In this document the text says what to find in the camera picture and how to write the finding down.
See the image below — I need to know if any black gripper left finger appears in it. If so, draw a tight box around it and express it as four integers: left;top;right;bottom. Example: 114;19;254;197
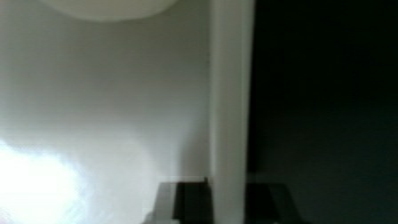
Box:
142;178;213;224

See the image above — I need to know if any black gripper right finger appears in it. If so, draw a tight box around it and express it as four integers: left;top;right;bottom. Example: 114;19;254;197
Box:
245;174;309;224

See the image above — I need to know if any white square tabletop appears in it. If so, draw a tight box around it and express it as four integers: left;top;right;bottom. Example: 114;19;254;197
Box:
0;0;254;224

